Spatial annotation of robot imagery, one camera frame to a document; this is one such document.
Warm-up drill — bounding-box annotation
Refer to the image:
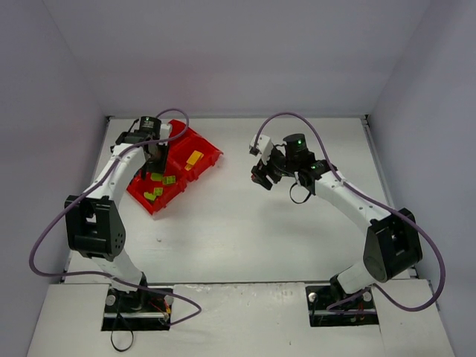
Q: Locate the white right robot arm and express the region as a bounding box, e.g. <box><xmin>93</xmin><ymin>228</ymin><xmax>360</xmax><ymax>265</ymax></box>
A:
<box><xmin>250</xmin><ymin>134</ymin><xmax>422</xmax><ymax>299</ymax></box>

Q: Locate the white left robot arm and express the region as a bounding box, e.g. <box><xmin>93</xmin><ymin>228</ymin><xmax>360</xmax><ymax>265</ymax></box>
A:
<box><xmin>65</xmin><ymin>116</ymin><xmax>172</xmax><ymax>293</ymax></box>

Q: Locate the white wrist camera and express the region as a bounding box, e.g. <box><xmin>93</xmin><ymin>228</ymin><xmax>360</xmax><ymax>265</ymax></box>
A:
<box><xmin>160</xmin><ymin>123</ymin><xmax>173</xmax><ymax>138</ymax></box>
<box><xmin>249</xmin><ymin>134</ymin><xmax>274</xmax><ymax>164</ymax></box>

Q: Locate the cyan green red brick stack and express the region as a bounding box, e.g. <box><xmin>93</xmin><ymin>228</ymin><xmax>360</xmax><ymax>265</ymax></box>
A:
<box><xmin>150</xmin><ymin>173</ymin><xmax>163</xmax><ymax>181</ymax></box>

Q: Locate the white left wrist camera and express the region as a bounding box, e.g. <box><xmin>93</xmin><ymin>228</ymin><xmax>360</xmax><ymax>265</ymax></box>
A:
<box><xmin>160</xmin><ymin>123</ymin><xmax>173</xmax><ymax>138</ymax></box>

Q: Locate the green curved lego piece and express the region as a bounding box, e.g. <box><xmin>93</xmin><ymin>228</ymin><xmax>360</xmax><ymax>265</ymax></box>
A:
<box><xmin>144</xmin><ymin>192</ymin><xmax>156</xmax><ymax>202</ymax></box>

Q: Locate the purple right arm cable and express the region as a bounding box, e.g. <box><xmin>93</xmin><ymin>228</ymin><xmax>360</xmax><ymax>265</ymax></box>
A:
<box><xmin>256</xmin><ymin>111</ymin><xmax>446</xmax><ymax>313</ymax></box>

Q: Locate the pale yellow lego brick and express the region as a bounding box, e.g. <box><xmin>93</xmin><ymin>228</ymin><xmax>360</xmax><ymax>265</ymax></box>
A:
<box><xmin>187</xmin><ymin>150</ymin><xmax>204</xmax><ymax>166</ymax></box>

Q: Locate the lime green lego brick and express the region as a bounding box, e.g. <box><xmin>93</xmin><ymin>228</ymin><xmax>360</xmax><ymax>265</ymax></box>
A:
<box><xmin>162</xmin><ymin>176</ymin><xmax>176</xmax><ymax>186</ymax></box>

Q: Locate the red divided plastic bin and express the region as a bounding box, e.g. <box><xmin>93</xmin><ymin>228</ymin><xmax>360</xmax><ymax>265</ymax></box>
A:
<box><xmin>127</xmin><ymin>128</ymin><xmax>222</xmax><ymax>215</ymax></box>

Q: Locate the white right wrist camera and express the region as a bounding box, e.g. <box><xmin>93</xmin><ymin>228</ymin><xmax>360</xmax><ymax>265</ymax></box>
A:
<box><xmin>249</xmin><ymin>134</ymin><xmax>274</xmax><ymax>164</ymax></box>

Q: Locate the small lime square brick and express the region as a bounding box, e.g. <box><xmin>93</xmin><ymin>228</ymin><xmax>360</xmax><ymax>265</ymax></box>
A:
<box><xmin>153</xmin><ymin>187</ymin><xmax>163</xmax><ymax>196</ymax></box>

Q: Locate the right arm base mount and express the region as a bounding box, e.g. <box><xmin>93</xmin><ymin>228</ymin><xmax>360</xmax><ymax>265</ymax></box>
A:
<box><xmin>306</xmin><ymin>285</ymin><xmax>379</xmax><ymax>327</ymax></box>

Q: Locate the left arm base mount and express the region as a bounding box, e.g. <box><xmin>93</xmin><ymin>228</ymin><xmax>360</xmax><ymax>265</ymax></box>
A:
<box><xmin>101</xmin><ymin>287</ymin><xmax>174</xmax><ymax>332</ymax></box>

